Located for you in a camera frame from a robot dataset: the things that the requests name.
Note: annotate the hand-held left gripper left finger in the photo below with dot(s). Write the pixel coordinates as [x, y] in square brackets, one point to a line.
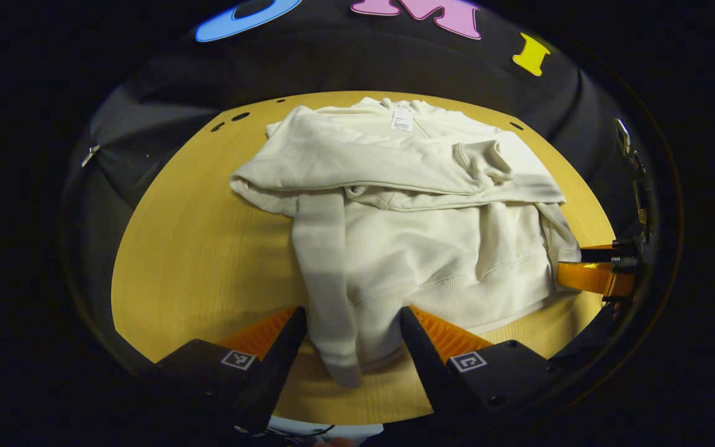
[280, 366]

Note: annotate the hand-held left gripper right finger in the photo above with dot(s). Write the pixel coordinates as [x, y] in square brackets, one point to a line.
[426, 366]

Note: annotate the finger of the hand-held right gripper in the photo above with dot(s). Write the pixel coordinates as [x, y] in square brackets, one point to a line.
[609, 251]
[593, 278]

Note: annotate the cream white sweatshirt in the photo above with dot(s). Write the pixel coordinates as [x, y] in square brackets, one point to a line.
[426, 248]

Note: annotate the small white clip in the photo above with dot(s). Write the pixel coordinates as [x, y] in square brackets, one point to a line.
[89, 155]

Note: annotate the black backdrop cloth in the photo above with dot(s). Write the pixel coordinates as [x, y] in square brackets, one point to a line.
[395, 62]

